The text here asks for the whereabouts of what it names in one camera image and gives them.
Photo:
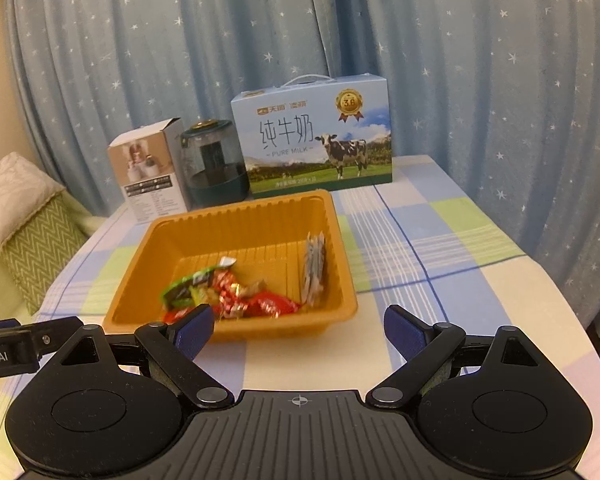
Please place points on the orange plastic tray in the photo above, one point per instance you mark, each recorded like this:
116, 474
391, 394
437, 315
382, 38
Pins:
260, 230

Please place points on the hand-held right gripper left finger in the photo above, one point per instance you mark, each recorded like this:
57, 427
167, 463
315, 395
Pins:
195, 332

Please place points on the dark green glass jar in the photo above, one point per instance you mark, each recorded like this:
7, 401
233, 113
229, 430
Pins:
215, 180

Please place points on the beige cushion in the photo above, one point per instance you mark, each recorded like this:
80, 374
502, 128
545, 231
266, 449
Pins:
15, 195

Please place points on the yellow candy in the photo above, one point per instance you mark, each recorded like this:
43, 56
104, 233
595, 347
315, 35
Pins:
203, 296

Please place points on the blue milk carton box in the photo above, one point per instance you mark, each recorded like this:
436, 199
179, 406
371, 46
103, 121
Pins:
305, 160

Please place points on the small red candy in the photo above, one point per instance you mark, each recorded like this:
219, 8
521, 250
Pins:
226, 282

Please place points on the white cardboard box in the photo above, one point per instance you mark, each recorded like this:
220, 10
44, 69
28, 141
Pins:
150, 195

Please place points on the green candy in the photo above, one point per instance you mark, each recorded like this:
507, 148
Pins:
180, 304

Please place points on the light green sofa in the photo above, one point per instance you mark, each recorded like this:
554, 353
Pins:
0, 290

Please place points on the green zigzag cushion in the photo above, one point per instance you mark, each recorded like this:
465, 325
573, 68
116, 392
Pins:
45, 245

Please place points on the clear grey snack packet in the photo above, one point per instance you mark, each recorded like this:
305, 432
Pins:
314, 270

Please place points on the green white snack packet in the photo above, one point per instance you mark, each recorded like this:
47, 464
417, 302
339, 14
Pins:
185, 285

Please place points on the red snack packet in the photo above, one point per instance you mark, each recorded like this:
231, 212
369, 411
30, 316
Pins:
172, 316
232, 308
270, 305

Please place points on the checked tablecloth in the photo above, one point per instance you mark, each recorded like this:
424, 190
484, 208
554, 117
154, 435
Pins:
455, 240

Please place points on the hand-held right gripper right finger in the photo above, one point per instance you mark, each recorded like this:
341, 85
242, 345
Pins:
405, 335

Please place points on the blue starry curtain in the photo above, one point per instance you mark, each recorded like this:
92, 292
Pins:
430, 60

